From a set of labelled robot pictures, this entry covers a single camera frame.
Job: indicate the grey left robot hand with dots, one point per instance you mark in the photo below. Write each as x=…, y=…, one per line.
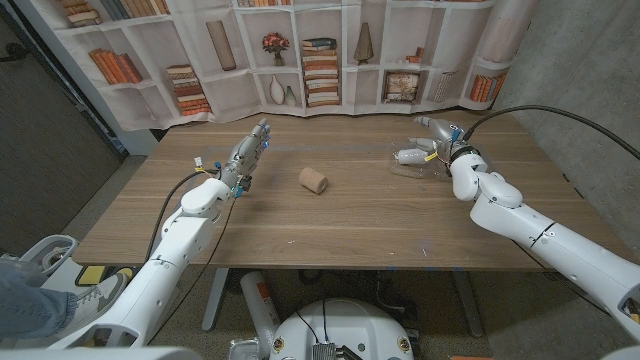
x=242, y=157

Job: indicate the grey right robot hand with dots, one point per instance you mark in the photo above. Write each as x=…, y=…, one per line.
x=447, y=140

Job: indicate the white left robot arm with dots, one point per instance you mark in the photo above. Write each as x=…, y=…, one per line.
x=155, y=275

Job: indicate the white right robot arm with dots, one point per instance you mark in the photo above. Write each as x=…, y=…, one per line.
x=550, y=240

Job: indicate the clear plastic clamshell container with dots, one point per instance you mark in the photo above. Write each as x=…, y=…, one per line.
x=415, y=171

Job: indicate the brown cork cup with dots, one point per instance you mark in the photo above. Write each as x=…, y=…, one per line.
x=312, y=180

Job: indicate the printed bookshelf backdrop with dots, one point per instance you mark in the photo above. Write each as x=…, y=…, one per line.
x=240, y=90

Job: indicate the white roll with orange label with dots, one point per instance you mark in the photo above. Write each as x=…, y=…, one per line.
x=257, y=300

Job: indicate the grey table leg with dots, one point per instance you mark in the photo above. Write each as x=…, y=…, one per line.
x=468, y=305
x=215, y=300

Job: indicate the yellow black floor mat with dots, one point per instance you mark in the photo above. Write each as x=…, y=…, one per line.
x=90, y=274

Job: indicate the foil tray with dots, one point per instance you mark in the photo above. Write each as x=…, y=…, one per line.
x=245, y=350

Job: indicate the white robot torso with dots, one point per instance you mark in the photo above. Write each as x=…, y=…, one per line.
x=345, y=325

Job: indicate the grey white sneaker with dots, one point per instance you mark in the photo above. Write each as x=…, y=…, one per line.
x=100, y=295

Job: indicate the white round bin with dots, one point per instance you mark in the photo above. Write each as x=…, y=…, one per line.
x=50, y=252

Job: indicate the person's leg in jeans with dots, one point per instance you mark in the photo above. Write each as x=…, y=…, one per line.
x=25, y=305

